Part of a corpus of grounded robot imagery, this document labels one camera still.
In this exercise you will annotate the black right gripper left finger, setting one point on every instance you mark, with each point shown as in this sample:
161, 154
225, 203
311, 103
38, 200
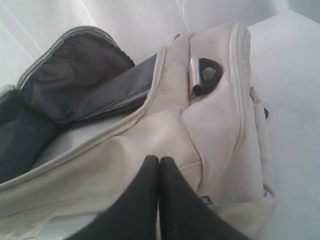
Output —
133, 215

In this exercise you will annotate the cream fabric duffel bag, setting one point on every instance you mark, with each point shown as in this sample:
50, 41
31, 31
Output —
77, 127

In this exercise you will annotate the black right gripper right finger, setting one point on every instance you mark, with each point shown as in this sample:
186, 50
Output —
182, 214

